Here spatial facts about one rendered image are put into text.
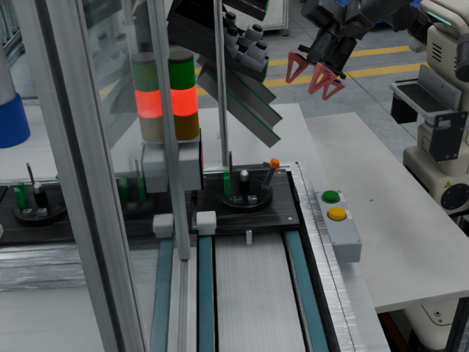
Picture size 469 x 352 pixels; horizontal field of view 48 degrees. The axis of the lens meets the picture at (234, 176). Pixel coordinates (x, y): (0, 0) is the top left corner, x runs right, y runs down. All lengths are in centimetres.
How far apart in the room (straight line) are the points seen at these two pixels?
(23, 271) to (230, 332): 51
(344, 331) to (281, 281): 21
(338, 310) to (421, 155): 93
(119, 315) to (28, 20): 23
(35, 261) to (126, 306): 85
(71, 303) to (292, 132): 96
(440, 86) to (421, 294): 69
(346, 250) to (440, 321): 88
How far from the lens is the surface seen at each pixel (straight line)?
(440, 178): 177
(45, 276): 129
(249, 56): 141
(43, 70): 32
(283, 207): 128
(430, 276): 131
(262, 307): 111
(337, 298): 109
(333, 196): 132
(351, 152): 173
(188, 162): 96
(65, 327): 122
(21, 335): 124
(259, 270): 119
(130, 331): 44
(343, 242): 120
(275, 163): 125
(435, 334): 199
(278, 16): 545
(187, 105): 94
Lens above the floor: 173
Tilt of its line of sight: 33 degrees down
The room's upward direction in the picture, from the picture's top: 2 degrees counter-clockwise
